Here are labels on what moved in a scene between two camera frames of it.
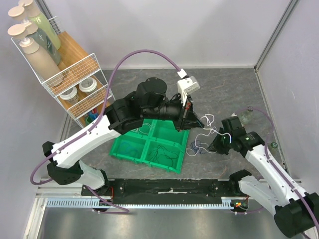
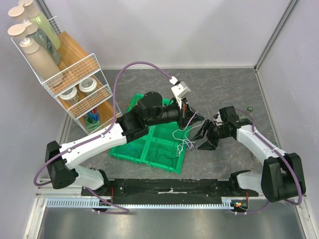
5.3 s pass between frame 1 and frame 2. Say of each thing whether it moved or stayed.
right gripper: moved
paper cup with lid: stayed
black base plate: stayed
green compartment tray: stayed
